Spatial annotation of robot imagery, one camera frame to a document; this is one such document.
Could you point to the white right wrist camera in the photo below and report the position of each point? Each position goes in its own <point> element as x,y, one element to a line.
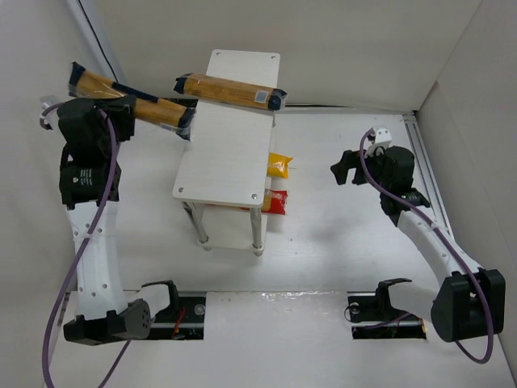
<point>380,140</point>

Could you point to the red spaghetti bag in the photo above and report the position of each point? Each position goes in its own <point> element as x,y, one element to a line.
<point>275,202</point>

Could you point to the brown spaghetti box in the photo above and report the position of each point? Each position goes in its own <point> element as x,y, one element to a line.
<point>235,93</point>

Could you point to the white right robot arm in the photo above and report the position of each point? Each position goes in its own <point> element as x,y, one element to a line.
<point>470,302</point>

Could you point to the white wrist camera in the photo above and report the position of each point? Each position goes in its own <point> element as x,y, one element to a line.
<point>380,140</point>
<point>48,117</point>

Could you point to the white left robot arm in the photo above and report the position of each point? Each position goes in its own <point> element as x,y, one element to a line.
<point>90,193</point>

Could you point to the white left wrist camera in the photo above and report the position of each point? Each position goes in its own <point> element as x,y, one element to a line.
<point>48,117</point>

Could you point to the blue-ended spaghetti box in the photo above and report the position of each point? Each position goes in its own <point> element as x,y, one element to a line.
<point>171,116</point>

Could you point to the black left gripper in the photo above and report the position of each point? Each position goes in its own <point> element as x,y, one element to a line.
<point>122,111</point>

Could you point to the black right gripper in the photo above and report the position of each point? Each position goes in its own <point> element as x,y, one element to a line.
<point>360,167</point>

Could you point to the yellow spaghetti bag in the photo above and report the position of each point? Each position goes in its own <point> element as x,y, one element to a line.
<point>277,166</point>

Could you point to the white two-tier shelf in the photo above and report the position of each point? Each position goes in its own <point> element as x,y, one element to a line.
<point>222,176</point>

